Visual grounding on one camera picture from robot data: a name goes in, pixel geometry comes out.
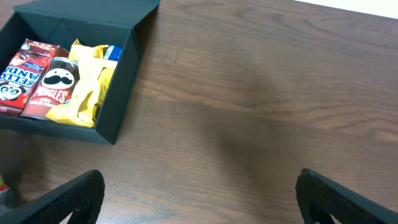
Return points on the black gift box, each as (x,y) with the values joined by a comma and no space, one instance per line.
(93,23)

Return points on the blue Oreo cookie pack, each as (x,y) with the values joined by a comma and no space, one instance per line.
(113,52)

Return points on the small Pringles can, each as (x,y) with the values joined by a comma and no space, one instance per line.
(54,88)

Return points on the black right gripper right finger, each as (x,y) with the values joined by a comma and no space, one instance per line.
(322,200)

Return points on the red Hello Panda box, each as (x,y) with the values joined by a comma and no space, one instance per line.
(20,78)

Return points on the yellow snack bar wrapper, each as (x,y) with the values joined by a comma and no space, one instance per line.
(88,94)

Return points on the small yellow snack packet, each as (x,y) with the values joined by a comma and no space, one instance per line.
(79,51)

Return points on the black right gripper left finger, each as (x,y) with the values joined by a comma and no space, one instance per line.
(80,199)

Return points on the green Haribo gummy bag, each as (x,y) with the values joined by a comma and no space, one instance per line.
(4,188)

